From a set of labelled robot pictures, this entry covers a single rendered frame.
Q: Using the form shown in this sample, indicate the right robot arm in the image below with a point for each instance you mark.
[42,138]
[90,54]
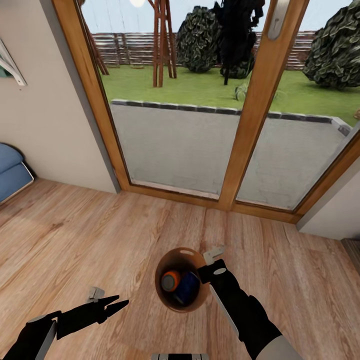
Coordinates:
[245,314]

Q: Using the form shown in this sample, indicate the door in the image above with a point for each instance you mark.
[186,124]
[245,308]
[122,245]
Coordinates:
[247,106]

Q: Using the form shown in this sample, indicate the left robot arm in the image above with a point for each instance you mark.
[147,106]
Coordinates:
[38,334]

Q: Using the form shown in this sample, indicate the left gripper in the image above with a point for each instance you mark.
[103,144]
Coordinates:
[96,312]

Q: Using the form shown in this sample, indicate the sofa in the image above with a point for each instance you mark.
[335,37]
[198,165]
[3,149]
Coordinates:
[14,175]

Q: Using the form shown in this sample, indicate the trash can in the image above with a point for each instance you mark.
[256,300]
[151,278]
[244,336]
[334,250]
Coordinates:
[182,262]

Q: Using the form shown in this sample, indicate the shelf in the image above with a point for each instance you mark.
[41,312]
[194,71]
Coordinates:
[8,67]

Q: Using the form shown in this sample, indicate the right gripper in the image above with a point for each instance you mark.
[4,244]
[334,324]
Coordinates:
[204,271]

